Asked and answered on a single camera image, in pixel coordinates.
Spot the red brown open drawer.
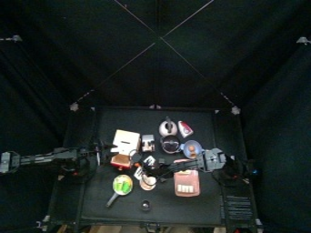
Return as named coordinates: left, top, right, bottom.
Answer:
left=110, top=153, right=135, bottom=170

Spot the cream toy drawer cabinet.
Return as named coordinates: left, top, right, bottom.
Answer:
left=111, top=129, right=142, bottom=154

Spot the white black patterned toy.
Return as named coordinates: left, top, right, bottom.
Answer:
left=142, top=155, right=158, bottom=167

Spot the round wooden toy plate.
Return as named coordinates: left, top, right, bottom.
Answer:
left=139, top=175, right=158, bottom=192

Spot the white striped toy piece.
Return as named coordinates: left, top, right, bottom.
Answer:
left=133, top=166, right=146, bottom=180

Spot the pink toy cutting board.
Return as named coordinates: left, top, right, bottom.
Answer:
left=173, top=158, right=202, bottom=198

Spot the dark toy cooking pot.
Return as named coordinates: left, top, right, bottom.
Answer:
left=159, top=135, right=183, bottom=155

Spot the silver toy toaster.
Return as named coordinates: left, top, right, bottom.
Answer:
left=141, top=134, right=157, bottom=153

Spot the blue toy pan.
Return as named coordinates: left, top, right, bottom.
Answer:
left=181, top=139, right=206, bottom=160

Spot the frying pan with green food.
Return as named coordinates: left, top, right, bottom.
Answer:
left=105, top=174, right=135, bottom=208

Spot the red white toy carton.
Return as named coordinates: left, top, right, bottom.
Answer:
left=178, top=120, right=195, bottom=139

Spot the white text label sticker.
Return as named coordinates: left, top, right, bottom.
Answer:
left=225, top=194, right=254, bottom=222

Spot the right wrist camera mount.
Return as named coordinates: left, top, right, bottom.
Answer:
left=201, top=147, right=229, bottom=173

